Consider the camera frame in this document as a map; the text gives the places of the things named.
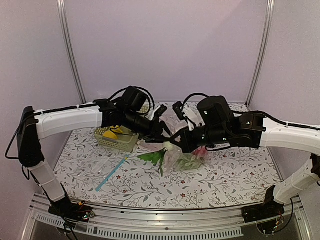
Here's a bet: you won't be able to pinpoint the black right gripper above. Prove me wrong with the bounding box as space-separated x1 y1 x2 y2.
168 125 230 154

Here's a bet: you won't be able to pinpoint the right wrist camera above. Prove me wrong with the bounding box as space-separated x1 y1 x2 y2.
172 100 203 131

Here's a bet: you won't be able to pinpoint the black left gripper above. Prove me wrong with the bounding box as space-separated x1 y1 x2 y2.
122 109 173 143

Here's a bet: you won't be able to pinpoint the clear pink-zipper zip bag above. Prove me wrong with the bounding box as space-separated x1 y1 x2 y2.
163 117 209 173

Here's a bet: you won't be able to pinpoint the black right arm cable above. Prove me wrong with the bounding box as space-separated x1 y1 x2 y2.
182 92 320 131

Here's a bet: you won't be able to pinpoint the aluminium right corner post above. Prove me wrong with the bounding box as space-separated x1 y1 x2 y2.
245 0 275 108

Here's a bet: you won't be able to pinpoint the clear blue-zipper zip bag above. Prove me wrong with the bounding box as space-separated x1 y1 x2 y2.
72 154 129 193

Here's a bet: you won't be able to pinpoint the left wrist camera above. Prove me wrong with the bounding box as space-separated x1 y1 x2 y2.
148 104 168 121

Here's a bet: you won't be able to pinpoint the aluminium corner post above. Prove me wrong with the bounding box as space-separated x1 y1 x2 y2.
56 0 87 104
245 0 275 108

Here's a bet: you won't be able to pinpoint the aluminium left corner post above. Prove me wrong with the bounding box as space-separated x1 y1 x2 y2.
56 0 87 104

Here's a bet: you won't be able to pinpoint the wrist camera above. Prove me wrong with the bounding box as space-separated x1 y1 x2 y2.
148 104 168 121
172 100 203 131

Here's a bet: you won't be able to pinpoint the green toy grapes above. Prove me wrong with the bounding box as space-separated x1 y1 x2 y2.
175 154 204 171

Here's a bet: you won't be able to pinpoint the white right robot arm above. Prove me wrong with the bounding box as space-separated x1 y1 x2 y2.
170 96 320 218

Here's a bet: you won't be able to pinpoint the yellow toy banana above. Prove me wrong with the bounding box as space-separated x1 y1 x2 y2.
109 125 124 135

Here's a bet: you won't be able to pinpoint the cream perforated plastic basket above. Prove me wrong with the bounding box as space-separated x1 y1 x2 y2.
94 104 150 152

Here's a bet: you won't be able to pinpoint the aluminium front rail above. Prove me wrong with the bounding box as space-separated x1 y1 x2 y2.
21 194 314 240

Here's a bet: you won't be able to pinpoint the floral patterned table mat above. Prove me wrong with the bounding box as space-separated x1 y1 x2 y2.
54 128 280 209

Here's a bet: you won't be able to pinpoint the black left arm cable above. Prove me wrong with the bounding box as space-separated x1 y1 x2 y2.
32 85 156 118

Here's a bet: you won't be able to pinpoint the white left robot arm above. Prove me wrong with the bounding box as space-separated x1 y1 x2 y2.
15 86 172 217

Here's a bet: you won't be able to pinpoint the yellow toy lemon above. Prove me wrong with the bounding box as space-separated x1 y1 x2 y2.
102 130 118 141

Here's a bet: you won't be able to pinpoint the red toy apple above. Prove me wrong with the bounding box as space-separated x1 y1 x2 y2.
192 146 208 158

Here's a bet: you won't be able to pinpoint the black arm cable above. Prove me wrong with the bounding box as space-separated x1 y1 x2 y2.
182 92 320 131
32 85 156 118

